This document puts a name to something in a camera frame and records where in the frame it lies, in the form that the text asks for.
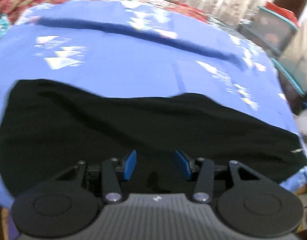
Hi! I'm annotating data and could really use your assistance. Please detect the red item on box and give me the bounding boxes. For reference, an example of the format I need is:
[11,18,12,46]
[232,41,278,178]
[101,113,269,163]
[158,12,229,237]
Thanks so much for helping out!
[265,2,299,27]

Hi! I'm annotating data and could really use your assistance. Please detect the blue patterned bedsheet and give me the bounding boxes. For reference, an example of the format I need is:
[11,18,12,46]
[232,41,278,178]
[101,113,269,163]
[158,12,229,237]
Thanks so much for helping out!
[0,1,307,208]

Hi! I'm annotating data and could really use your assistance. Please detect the teal rimmed storage box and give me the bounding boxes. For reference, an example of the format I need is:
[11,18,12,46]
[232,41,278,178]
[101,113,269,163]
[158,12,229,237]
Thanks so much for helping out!
[239,7,298,57]

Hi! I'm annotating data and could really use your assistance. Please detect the black pants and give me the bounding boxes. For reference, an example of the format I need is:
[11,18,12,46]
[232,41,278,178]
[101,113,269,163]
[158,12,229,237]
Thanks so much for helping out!
[0,79,307,196]

